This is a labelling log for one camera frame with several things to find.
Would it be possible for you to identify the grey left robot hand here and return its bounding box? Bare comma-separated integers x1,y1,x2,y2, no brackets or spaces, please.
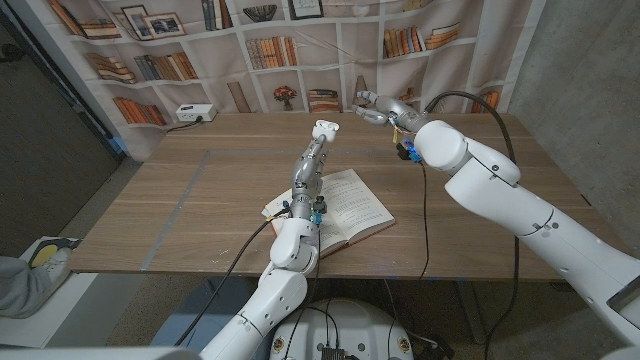
288,132,331,221

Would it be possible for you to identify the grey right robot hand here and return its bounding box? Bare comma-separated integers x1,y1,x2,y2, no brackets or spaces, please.
354,89,432,136

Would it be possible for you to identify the white airpods case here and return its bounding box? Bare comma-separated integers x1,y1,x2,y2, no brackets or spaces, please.
311,119,341,142

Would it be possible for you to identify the open book red cover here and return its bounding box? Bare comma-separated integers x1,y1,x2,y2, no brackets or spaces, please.
261,168,397,261

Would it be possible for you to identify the printed bookshelf backdrop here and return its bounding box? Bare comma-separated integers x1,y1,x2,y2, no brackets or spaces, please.
9,0,547,162

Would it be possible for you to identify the white power strip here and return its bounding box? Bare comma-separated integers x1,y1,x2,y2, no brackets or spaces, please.
175,103,218,124

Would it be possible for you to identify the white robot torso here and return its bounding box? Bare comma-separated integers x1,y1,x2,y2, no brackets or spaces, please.
268,298,415,360

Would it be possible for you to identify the blue floor mat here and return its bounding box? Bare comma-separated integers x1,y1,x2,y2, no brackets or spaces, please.
149,277,266,349

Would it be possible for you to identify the grey table leg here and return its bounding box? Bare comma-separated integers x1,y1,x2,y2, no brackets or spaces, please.
457,280,489,346

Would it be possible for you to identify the black floor adapter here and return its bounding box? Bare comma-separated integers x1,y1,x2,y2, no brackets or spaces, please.
410,333,455,360

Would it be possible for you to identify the white floor board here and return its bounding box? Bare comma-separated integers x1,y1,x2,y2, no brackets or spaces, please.
0,235,101,349

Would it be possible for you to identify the white sneaker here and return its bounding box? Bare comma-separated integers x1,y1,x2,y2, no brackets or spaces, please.
42,247,74,296

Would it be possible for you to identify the yellow and black pad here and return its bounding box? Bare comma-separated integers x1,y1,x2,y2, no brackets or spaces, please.
27,237,83,269

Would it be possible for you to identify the grey trouser leg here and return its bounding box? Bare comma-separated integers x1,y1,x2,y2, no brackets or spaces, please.
0,256,56,320

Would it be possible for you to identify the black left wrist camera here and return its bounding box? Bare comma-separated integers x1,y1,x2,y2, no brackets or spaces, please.
309,195,328,225

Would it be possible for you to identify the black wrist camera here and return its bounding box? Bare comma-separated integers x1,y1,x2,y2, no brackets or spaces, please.
309,195,328,225
396,141,424,165

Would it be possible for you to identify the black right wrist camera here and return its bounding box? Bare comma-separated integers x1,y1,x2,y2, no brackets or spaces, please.
396,141,424,165

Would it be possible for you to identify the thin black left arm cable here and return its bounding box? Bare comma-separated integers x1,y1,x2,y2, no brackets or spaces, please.
282,222,324,360

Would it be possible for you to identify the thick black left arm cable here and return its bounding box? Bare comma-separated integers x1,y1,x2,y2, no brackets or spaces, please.
173,207,291,347

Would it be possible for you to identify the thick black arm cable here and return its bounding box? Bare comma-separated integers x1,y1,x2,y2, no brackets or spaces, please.
423,90,521,360
173,207,291,347

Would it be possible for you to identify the black power strip cable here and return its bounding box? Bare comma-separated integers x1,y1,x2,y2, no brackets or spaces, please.
166,117,204,134

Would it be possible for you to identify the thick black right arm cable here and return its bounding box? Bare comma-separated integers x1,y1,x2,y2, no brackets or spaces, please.
423,90,521,360

